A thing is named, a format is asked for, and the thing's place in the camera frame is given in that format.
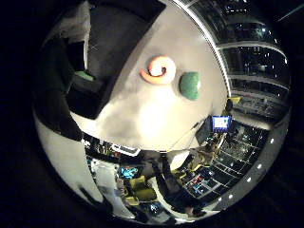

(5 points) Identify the orange and white shrimp toy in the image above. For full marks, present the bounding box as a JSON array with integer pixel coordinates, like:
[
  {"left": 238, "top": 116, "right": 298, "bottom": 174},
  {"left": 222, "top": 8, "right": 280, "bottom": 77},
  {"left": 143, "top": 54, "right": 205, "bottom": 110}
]
[{"left": 139, "top": 55, "right": 178, "bottom": 86}]

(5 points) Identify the green knitted avocado toy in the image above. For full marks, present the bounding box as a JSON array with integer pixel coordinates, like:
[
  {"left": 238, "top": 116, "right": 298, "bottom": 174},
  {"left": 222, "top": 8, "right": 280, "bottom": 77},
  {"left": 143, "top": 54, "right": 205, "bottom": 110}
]
[{"left": 178, "top": 71, "right": 202, "bottom": 102}]

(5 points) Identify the black rectangular container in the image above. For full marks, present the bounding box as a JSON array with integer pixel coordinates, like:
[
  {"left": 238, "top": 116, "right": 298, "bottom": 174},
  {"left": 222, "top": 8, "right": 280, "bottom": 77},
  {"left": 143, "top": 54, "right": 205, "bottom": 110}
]
[{"left": 66, "top": 0, "right": 167, "bottom": 121}]

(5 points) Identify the white framed screen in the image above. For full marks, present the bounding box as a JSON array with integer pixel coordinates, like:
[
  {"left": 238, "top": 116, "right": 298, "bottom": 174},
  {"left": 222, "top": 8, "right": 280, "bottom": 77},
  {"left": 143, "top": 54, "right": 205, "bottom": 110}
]
[{"left": 111, "top": 143, "right": 143, "bottom": 158}]

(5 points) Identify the yellow green chair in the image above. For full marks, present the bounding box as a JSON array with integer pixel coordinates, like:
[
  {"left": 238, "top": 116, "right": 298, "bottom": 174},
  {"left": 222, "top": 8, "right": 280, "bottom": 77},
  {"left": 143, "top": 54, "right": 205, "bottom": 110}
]
[{"left": 128, "top": 175, "right": 159, "bottom": 202}]

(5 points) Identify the person in dark clothes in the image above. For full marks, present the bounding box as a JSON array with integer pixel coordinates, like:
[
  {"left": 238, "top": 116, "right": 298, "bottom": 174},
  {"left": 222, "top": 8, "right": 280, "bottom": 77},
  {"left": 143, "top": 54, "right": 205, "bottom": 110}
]
[{"left": 153, "top": 151, "right": 207, "bottom": 218}]

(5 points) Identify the laptop with blue screen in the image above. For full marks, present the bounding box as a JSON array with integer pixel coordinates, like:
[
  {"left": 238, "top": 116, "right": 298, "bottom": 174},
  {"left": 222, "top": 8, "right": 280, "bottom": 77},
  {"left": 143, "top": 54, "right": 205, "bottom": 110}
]
[{"left": 195, "top": 115, "right": 234, "bottom": 145}]

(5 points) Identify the thin yellow cable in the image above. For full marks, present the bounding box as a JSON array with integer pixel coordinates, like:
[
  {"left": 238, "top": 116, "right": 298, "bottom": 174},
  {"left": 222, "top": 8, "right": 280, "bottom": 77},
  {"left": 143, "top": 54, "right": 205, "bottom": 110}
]
[{"left": 167, "top": 120, "right": 203, "bottom": 152}]

